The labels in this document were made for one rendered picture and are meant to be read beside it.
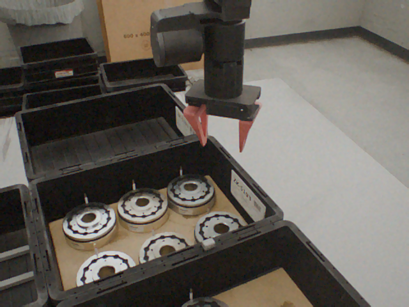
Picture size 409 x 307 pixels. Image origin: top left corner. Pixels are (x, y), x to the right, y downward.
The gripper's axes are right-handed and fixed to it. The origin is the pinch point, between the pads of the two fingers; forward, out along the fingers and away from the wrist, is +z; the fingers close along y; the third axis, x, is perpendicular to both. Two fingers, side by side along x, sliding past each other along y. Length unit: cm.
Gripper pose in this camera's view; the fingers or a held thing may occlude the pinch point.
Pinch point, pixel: (222, 142)
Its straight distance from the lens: 64.7
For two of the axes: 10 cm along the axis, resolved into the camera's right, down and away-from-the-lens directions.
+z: 0.2, 8.4, 5.5
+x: 3.3, -5.2, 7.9
